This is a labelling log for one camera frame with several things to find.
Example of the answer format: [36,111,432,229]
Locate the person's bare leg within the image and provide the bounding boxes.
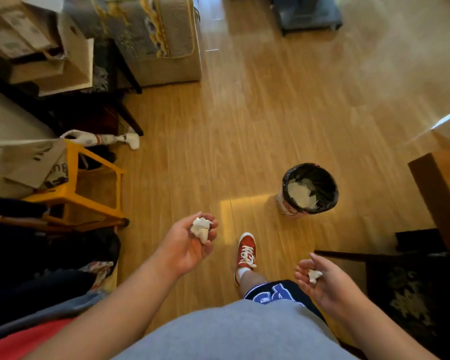
[239,270,269,299]

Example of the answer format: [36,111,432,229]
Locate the person's right hand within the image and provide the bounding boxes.
[294,253,367,320]

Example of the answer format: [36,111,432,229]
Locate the brown paper bag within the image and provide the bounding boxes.
[3,138,70,190]

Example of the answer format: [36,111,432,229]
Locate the grey shirt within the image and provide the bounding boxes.
[112,298,358,360]

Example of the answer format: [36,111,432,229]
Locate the white printed long socks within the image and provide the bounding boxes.
[59,129,141,151]

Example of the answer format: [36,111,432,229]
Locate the white paper waste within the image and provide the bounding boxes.
[287,180,319,210]

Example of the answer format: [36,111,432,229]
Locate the yellow plastic stool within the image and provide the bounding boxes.
[22,139,130,234]

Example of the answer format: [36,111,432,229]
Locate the red cloth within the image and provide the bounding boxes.
[0,317,76,360]

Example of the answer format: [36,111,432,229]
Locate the wooden cabinet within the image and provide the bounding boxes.
[407,147,450,256]

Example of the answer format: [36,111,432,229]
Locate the person's right forearm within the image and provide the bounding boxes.
[339,299,440,360]

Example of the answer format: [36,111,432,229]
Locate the dark grey furniture base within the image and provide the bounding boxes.
[271,0,344,36]

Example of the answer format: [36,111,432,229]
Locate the beige sofa with patterned cover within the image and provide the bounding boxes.
[63,0,203,88]

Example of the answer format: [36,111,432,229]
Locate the trash bin with black liner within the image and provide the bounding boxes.
[276,163,340,219]

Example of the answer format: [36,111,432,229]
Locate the black and blue shorts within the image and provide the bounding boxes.
[244,280,328,324]

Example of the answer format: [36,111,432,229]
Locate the person's left forearm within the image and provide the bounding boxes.
[22,255,177,360]

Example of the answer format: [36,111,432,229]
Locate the large white tissue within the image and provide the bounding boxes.
[190,217,214,245]

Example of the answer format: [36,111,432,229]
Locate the person's left hand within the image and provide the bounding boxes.
[155,212,219,279]

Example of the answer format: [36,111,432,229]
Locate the dark floral rug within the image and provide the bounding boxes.
[314,228,450,360]

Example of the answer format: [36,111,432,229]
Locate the pile of dark clothes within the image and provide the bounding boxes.
[0,196,122,343]

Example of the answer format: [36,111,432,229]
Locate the black low table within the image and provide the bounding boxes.
[0,37,145,147]

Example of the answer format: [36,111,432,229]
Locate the red sneaker with white laces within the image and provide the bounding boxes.
[234,232,257,286]

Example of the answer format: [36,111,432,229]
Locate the pile of cardboard boxes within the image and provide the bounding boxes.
[0,0,95,97]

